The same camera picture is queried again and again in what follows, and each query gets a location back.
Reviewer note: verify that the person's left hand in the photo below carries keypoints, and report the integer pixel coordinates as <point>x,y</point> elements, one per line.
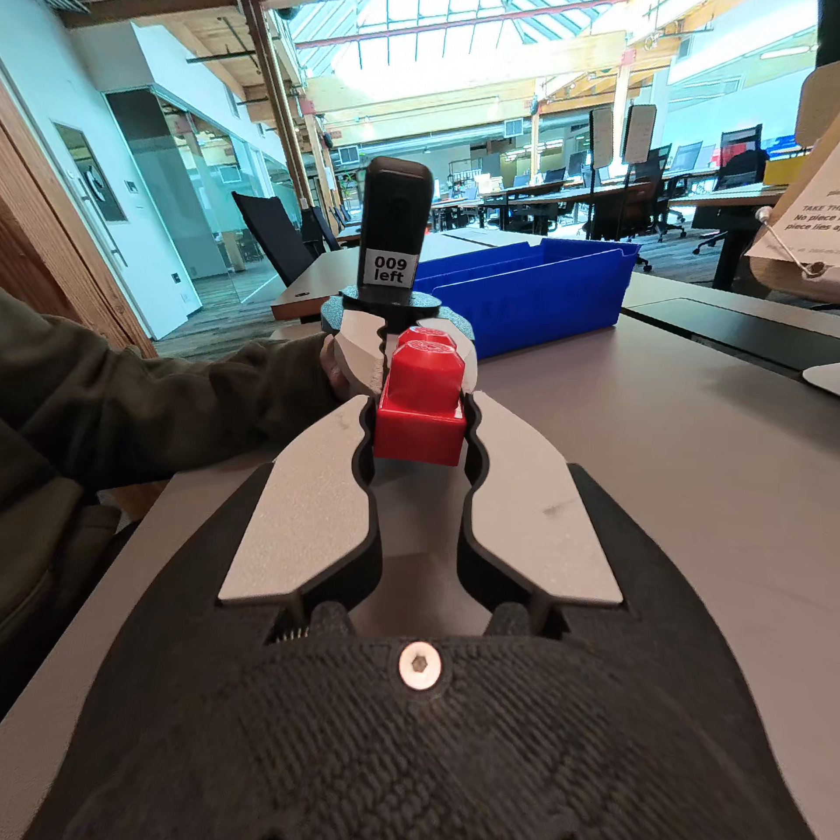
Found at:
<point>331,374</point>

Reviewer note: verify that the white rounded base board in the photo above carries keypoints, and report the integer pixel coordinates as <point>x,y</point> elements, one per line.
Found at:
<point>823,380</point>

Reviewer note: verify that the person's left forearm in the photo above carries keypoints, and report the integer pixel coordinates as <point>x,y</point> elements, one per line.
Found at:
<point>164,407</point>

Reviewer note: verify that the person's torso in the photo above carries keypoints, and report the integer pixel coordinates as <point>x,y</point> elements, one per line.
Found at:
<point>39,558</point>

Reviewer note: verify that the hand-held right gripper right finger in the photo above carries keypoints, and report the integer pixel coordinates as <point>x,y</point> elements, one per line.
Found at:
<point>538,518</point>

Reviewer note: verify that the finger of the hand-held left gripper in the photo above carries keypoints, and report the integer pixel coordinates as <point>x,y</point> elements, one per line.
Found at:
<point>358,348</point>
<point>467,361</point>

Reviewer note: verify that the blue storage bin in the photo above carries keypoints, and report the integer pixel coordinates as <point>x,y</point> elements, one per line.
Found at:
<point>544,308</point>

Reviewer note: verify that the red building block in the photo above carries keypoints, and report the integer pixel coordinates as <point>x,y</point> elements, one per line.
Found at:
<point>420,426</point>

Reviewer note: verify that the wooden sign board with paper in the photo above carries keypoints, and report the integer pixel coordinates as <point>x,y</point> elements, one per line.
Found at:
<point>807,216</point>

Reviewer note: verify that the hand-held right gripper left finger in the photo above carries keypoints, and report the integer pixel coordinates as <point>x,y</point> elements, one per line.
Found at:
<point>308,512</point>

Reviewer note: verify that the grey panel on pole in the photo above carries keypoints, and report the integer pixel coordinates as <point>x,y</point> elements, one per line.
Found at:
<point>638,134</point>
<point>602,138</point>

